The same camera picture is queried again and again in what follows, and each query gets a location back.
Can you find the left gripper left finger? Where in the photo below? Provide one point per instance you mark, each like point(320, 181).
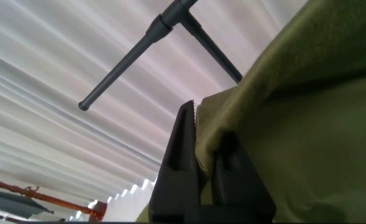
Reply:
point(176, 177)

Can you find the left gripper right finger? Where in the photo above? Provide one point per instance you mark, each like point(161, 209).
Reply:
point(241, 193)

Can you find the green garment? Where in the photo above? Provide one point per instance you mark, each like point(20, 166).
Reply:
point(294, 124)

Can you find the black clothes rack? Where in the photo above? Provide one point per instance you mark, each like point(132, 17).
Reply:
point(123, 63)

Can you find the red round stand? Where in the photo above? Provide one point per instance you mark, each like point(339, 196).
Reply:
point(61, 203)

